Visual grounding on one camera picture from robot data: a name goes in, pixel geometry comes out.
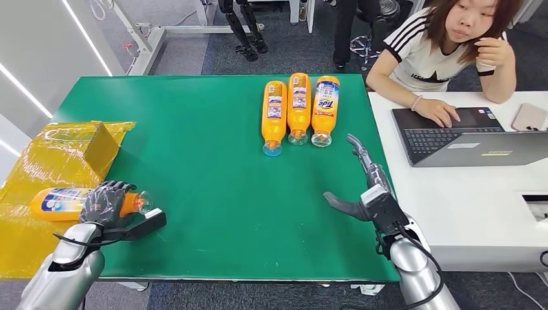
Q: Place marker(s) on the white table leg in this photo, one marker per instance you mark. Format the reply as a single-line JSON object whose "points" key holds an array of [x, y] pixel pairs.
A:
{"points": [[311, 13]]}

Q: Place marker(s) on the dark grey laptop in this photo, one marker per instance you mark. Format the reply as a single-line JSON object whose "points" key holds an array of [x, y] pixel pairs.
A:
{"points": [[447, 135]]}

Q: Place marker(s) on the white metal floor frame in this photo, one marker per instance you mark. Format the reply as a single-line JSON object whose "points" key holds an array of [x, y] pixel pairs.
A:
{"points": [[201, 29]]}

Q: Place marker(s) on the black stool chrome base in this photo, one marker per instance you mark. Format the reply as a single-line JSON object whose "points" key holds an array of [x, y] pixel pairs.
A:
{"points": [[361, 47]]}

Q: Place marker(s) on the seated person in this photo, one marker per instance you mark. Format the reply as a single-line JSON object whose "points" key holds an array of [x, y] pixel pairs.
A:
{"points": [[419, 55]]}

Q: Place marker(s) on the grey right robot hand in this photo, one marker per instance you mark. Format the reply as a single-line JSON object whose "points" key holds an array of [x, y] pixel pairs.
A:
{"points": [[349, 208]]}

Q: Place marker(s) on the orange detergent bottle clear cap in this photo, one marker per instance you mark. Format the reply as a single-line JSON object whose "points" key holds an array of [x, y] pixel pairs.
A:
{"points": [[325, 122], [299, 117], [55, 205]]}

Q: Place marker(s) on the white desk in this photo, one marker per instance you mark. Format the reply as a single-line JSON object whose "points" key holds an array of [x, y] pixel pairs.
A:
{"points": [[471, 214]]}

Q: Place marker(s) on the standing person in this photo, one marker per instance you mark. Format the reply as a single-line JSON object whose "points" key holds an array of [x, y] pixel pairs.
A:
{"points": [[342, 30]]}

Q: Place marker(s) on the small bottle on floor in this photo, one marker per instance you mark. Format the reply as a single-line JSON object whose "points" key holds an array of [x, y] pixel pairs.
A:
{"points": [[303, 10]]}

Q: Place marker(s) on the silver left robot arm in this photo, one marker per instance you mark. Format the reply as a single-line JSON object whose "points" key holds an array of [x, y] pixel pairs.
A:
{"points": [[68, 274]]}

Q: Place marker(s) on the orange detergent bottle blue cap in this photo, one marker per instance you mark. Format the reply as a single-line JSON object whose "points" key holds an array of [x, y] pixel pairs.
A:
{"points": [[274, 128]]}

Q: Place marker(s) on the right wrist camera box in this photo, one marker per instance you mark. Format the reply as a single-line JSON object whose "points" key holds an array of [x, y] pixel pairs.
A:
{"points": [[385, 209]]}

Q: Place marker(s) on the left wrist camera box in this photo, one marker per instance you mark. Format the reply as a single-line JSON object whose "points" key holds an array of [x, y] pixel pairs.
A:
{"points": [[145, 224]]}

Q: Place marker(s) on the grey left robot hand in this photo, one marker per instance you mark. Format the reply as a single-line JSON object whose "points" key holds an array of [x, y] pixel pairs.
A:
{"points": [[102, 207]]}

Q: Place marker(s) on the black humanoid robot legs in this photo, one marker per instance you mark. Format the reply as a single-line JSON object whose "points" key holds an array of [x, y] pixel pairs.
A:
{"points": [[245, 36]]}

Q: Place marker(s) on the green table mat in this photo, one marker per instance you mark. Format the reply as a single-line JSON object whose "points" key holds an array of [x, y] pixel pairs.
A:
{"points": [[205, 149]]}

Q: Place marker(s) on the yellow film-wrapped cardboard box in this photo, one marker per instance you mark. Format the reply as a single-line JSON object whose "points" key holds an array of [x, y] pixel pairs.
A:
{"points": [[47, 158]]}

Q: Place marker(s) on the pink smartphone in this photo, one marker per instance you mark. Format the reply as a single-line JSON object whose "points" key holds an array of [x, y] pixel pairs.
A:
{"points": [[528, 117]]}

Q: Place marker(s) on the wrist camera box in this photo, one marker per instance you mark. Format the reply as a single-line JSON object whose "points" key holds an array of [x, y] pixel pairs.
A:
{"points": [[145, 224], [385, 209]]}

